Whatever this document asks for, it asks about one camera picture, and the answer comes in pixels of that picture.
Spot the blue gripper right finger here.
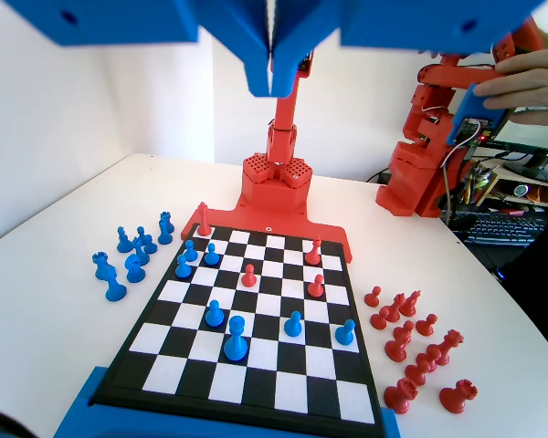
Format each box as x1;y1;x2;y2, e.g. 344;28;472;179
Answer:
273;0;366;98

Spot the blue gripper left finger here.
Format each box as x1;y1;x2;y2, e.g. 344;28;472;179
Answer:
182;0;272;98

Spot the red leader arm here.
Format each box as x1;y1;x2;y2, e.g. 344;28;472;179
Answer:
374;16;548;220

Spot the blue chess king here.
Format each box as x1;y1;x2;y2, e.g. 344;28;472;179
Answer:
222;314;249;364

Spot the red piece board corner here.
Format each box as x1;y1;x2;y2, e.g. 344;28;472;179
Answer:
196;201;212;237

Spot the blue chess bishop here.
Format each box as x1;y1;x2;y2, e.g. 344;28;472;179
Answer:
132;239;151;266
116;225;134;255

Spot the blue chess knight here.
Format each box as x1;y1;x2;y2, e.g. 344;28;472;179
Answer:
124;254;146;283

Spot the red chess queen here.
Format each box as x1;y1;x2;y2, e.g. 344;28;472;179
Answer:
427;328;466;367

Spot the red chess rook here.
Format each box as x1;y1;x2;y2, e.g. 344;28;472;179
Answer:
439;379;480;415

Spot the person's hand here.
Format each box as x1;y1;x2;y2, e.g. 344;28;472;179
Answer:
474;47;548;110

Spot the wooden desk shelf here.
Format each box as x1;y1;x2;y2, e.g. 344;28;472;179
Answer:
477;162;548;210

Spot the black computer monitor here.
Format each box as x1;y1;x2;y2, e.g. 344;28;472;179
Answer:
490;105;548;180

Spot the black computer keyboard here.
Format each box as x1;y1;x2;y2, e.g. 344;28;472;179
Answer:
451;212;548;247

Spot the black and white chessboard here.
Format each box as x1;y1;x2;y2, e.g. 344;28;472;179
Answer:
90;224;387;434

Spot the black cable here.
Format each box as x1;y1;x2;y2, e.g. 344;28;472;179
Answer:
364;167;393;186

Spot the red robot base plate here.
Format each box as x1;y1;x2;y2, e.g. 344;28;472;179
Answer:
181;200;353;264

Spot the grey cable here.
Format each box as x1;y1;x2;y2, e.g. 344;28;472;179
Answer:
441;136;481;223

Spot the colourful wire bundle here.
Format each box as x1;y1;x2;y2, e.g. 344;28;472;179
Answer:
460;162;492;203

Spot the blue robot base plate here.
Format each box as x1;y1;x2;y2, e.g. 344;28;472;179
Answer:
49;364;403;438

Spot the dark blurred cable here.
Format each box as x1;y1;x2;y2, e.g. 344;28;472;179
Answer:
0;403;42;438

